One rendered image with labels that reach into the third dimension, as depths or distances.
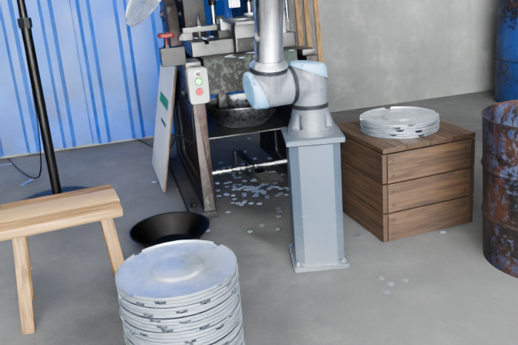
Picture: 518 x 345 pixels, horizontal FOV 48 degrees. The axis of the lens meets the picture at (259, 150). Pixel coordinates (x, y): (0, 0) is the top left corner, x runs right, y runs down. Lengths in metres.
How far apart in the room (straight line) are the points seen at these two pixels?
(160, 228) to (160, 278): 0.95
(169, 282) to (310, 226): 0.66
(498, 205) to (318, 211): 0.55
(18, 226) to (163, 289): 0.57
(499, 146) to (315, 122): 0.55
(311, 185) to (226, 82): 0.70
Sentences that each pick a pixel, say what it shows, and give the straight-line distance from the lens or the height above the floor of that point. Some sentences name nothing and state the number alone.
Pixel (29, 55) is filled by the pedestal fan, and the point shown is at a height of 0.69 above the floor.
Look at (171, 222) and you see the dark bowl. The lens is 2.35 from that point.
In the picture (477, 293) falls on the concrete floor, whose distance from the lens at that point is 1.89.
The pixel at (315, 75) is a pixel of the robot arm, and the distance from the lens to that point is 1.80.
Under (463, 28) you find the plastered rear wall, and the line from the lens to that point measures 4.46.
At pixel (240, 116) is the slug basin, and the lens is 2.51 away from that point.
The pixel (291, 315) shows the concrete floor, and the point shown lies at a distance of 1.76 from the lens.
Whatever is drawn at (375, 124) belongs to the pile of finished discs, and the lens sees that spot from 2.15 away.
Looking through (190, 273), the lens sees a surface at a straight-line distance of 1.40.
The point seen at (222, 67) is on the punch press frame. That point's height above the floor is 0.60.
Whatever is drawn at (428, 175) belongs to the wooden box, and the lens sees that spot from 2.16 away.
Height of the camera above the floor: 0.95
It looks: 17 degrees down
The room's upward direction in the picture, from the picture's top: 5 degrees counter-clockwise
